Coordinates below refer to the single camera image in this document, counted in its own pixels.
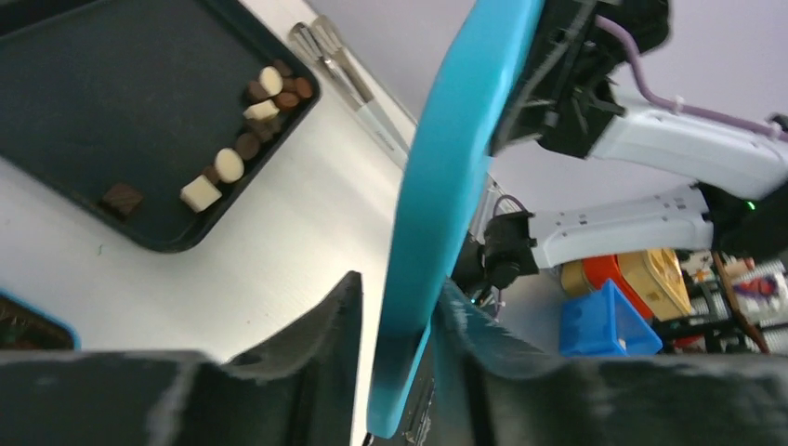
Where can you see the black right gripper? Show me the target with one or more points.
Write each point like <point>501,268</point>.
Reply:
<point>563,99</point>

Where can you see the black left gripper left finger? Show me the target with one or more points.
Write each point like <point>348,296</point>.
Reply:
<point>295,388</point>

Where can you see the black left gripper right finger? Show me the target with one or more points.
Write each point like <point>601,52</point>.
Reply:
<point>493,388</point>

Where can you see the teal tin lid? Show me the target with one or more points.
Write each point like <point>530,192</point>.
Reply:
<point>440,190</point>

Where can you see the steel tongs with white handle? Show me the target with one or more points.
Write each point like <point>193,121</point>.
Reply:
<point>320,44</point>

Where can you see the teal chocolate tin box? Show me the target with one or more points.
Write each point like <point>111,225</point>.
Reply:
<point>25,327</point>

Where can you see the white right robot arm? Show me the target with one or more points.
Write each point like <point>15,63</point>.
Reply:
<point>727,56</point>

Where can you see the white square chocolate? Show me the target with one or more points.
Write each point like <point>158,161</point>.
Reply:
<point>200,194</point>

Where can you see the white oval chocolate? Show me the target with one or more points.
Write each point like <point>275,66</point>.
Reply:
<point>229,165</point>

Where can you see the dark ridged square chocolate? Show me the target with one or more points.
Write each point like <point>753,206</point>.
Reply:
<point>122,199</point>

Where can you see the black chocolate tray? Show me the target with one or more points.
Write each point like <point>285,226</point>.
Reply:
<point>145,93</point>

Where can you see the blue plastic bin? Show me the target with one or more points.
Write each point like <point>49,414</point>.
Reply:
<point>605,323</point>

